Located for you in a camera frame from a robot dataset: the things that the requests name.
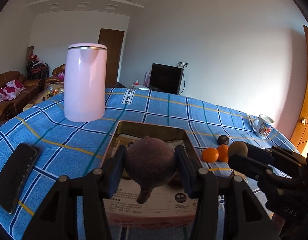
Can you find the small brown fruit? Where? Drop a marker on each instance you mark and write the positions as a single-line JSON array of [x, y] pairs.
[[126, 175], [176, 181]]

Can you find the black smartphone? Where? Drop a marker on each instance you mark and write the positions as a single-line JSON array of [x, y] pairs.
[[16, 175]]

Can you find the blue plaid tablecloth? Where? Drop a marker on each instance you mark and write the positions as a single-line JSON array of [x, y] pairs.
[[169, 110]]

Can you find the wall power socket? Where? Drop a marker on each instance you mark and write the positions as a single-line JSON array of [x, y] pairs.
[[184, 64]]

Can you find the stacked dark chairs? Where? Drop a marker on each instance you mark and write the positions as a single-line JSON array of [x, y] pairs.
[[38, 70]]

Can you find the cardboard box tray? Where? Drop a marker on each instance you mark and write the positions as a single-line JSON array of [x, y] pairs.
[[144, 128]]

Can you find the light wooden door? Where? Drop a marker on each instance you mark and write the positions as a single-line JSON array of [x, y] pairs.
[[306, 85]]

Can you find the dark red pomegranate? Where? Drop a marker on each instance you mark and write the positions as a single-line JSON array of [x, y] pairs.
[[150, 162]]

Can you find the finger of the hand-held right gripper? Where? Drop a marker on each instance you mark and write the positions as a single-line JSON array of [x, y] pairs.
[[259, 155], [247, 167]]

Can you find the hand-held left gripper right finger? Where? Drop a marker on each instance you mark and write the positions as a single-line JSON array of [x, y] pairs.
[[184, 171]]

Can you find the dark passion fruit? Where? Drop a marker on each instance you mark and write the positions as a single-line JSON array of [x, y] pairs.
[[222, 140]]

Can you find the white printed mug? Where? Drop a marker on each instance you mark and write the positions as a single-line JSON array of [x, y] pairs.
[[264, 128]]

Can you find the dark brown door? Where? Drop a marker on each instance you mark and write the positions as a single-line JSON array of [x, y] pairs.
[[112, 57]]

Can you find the brown leather sofa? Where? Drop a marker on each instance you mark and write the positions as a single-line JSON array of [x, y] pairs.
[[11, 105]]

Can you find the white television stand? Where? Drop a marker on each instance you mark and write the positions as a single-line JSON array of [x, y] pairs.
[[138, 87]]

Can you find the brown leather armchair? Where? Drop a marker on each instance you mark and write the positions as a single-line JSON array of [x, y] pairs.
[[56, 76]]

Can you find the brown kiwi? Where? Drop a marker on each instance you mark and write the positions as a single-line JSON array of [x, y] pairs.
[[237, 148]]

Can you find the black television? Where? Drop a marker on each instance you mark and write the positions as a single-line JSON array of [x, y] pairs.
[[166, 78]]

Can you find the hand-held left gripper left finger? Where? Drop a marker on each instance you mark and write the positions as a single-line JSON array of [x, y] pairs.
[[115, 171]]

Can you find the wooden coffee table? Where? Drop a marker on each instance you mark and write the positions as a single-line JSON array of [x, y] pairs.
[[41, 98]]

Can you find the orange tangerine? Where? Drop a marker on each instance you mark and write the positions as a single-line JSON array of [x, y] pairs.
[[222, 153], [210, 155]]

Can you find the pink electric kettle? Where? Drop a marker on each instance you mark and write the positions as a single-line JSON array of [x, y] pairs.
[[85, 85]]

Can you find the pink floral cushion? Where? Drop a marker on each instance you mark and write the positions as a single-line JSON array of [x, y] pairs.
[[7, 90]]

